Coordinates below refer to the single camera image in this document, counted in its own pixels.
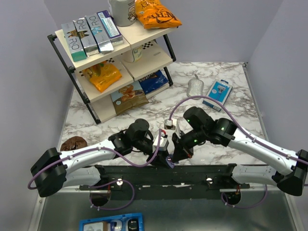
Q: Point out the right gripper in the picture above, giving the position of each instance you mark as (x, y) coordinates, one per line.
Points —
(180, 151)

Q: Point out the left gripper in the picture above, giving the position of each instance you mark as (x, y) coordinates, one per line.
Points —
(159, 161)

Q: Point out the lavender earbud charging case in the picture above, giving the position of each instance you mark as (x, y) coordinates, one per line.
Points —
(169, 161)

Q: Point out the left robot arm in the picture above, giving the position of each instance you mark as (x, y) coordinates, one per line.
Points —
(136, 145)

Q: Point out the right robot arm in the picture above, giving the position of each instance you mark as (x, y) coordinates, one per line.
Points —
(283, 168)

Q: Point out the blue tray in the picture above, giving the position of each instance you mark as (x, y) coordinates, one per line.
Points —
(124, 222)

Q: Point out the brown snack bag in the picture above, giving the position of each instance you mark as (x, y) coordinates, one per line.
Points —
(128, 97)

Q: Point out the blue razor package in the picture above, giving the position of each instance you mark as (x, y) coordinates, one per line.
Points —
(219, 91)

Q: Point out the blue chips bag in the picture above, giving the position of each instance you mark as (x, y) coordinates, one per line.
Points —
(153, 81)

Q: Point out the three tier shelf rack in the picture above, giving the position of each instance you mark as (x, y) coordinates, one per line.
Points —
(143, 52)

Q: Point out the orange snack bag middle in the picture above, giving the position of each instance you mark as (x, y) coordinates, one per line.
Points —
(102, 75)

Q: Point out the white cup middle shelf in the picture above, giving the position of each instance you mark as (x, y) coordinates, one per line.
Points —
(133, 55)

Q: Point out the silver blue toothpaste box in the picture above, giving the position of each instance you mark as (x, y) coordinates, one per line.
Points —
(99, 33)

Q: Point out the purple white box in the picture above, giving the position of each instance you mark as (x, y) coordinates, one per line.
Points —
(111, 29)

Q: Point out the teal silver toothpaste box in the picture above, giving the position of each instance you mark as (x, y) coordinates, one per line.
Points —
(73, 41)

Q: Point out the silver brown toothpaste box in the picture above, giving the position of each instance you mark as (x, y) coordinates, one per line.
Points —
(87, 39)

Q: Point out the orange chips bag top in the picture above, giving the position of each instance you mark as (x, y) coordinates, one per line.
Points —
(153, 14)

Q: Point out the grey printed mug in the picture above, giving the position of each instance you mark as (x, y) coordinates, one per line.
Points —
(123, 12)

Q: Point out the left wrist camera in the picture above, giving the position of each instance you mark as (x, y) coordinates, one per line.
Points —
(162, 142)

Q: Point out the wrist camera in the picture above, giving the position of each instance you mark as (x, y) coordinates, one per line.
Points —
(162, 142)
(171, 126)

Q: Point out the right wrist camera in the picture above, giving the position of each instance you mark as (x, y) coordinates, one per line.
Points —
(171, 126)

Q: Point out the black mounting rail base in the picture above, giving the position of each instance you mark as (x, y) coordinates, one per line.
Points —
(157, 183)

